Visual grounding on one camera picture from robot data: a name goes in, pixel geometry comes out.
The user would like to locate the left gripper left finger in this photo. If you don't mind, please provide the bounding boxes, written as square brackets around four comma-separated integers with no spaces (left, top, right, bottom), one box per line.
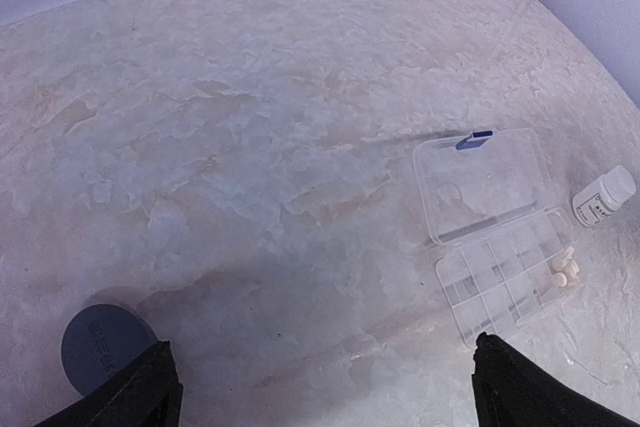
[36,341,183,427]

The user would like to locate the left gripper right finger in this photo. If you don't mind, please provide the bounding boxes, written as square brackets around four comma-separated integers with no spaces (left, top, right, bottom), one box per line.
[471,332,628,426]

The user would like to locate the grey bottle cap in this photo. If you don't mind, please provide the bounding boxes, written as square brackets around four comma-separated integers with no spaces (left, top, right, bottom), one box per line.
[61,304,157,396]

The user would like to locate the clear plastic pill organizer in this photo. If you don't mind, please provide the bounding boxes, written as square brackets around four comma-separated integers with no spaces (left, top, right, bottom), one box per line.
[413,128,579,347]

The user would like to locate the small white pill bottle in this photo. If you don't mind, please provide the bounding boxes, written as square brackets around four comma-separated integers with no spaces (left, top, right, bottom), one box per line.
[572,165,637,228]

